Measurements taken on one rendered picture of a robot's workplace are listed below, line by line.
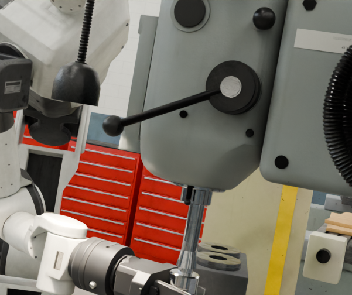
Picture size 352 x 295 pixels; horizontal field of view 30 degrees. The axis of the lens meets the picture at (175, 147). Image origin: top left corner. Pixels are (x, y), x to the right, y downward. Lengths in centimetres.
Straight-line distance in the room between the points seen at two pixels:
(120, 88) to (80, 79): 969
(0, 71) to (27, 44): 10
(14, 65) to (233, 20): 47
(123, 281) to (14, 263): 64
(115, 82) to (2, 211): 942
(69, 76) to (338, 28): 39
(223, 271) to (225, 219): 154
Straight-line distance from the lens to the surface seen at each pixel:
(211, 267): 121
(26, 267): 162
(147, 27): 100
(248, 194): 272
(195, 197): 97
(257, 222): 273
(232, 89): 84
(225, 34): 89
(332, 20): 85
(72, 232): 110
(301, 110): 84
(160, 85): 91
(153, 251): 581
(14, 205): 132
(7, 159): 128
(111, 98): 1070
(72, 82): 97
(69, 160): 158
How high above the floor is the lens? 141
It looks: 3 degrees down
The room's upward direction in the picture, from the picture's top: 10 degrees clockwise
